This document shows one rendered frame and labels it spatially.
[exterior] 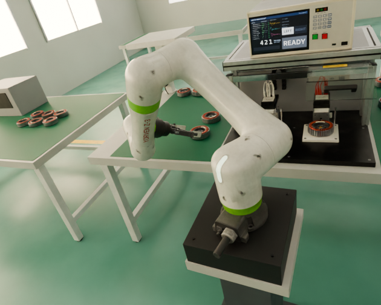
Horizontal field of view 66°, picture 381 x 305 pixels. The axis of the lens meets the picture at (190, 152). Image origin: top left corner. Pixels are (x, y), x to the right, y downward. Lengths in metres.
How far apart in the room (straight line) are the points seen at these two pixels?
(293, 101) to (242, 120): 0.83
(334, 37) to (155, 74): 0.85
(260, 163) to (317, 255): 1.21
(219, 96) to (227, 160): 0.24
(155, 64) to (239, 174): 0.42
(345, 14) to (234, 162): 0.89
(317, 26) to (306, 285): 1.29
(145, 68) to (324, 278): 1.45
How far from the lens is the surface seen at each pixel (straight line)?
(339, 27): 1.46
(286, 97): 1.69
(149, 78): 0.91
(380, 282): 1.91
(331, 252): 1.97
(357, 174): 1.30
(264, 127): 0.87
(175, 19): 8.57
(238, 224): 0.86
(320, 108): 1.48
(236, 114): 0.90
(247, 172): 0.77
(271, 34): 1.48
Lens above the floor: 1.51
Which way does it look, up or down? 31 degrees down
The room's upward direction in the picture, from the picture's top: 13 degrees counter-clockwise
